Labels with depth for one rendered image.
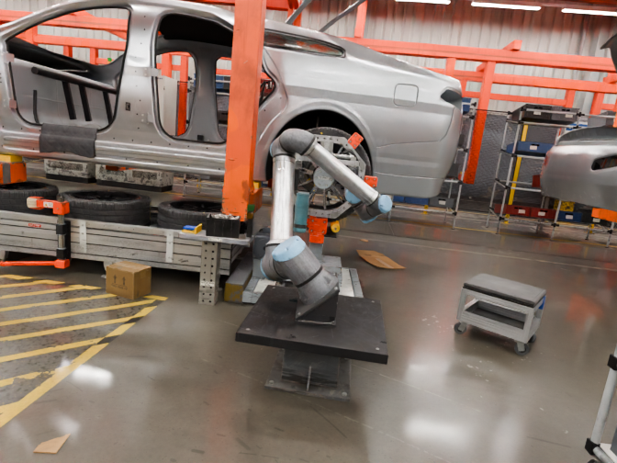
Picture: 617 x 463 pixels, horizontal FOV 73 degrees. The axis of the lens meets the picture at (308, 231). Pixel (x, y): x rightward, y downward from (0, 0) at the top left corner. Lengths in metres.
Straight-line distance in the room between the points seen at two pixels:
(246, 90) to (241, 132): 0.25
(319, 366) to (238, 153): 1.42
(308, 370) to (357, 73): 2.12
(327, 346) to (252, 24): 1.92
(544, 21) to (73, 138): 11.84
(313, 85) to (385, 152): 0.71
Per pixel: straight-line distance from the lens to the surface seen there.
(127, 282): 2.82
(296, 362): 1.91
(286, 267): 1.80
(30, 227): 3.43
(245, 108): 2.69
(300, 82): 3.19
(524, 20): 13.25
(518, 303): 2.63
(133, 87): 3.51
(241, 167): 2.68
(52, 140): 3.76
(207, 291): 2.70
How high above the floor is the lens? 1.04
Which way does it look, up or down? 12 degrees down
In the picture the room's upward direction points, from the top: 6 degrees clockwise
